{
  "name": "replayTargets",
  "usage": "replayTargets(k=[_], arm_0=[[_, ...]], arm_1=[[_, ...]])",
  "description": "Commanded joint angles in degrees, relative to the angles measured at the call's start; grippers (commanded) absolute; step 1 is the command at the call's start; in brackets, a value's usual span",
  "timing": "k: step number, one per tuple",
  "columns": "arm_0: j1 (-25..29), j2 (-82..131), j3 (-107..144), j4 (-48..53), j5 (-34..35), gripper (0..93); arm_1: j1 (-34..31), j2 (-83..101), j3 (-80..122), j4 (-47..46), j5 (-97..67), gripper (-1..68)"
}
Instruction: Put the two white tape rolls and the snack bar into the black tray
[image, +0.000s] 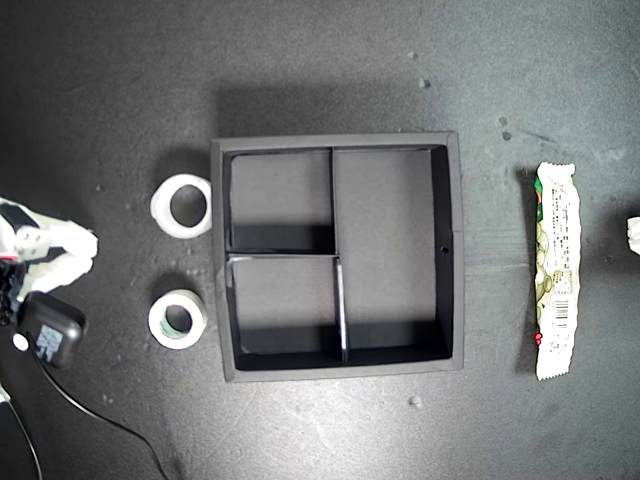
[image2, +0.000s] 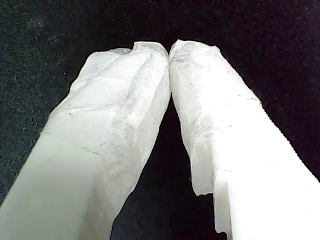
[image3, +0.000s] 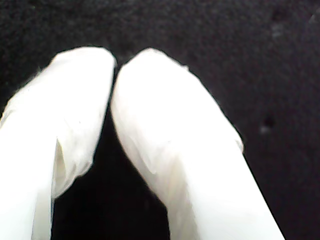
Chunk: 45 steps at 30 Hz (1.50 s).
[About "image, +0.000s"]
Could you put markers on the snack bar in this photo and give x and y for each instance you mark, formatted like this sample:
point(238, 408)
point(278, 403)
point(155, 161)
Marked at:
point(557, 250)

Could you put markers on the black tray with wells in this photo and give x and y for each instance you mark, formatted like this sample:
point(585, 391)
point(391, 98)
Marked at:
point(385, 225)

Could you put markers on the white tape roll green core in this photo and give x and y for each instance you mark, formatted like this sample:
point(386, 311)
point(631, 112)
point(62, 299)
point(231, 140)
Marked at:
point(155, 320)

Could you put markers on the wide white tape roll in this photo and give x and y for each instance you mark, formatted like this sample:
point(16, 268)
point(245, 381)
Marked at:
point(160, 205)

